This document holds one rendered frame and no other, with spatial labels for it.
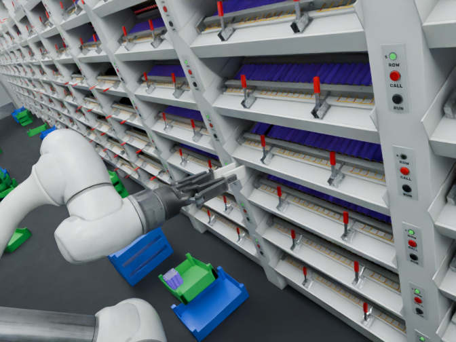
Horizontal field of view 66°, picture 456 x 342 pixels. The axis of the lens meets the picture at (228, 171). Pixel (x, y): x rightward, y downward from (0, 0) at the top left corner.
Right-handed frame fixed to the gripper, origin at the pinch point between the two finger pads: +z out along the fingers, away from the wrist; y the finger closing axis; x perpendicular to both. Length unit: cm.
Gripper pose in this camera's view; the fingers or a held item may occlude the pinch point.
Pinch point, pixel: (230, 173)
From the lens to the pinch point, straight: 88.9
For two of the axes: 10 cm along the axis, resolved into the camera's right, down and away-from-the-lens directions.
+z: 8.0, -3.5, 4.9
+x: -1.6, -9.1, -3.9
